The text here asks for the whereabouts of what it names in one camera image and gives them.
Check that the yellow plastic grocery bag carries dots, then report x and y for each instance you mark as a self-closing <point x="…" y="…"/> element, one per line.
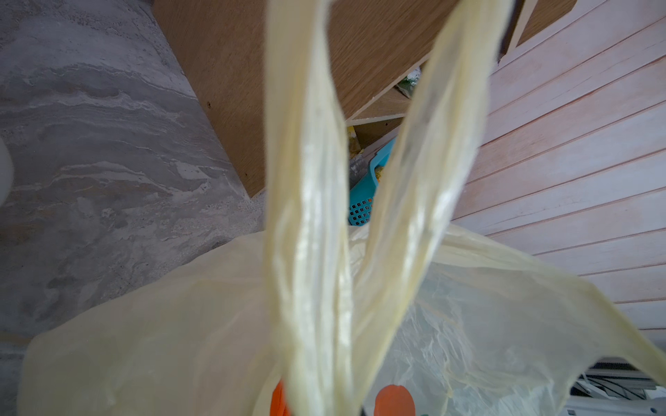
<point x="332" y="312"/>

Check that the orange toy pumpkin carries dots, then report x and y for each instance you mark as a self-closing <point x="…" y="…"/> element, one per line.
<point x="394" y="400"/>

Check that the teal plastic basket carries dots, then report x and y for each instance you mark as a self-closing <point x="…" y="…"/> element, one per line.
<point x="363" y="193"/>

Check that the yellow chips packet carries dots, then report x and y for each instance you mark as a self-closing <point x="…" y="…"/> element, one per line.
<point x="354" y="145"/>

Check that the green snack packet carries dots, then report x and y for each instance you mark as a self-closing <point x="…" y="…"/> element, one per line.
<point x="408" y="84"/>

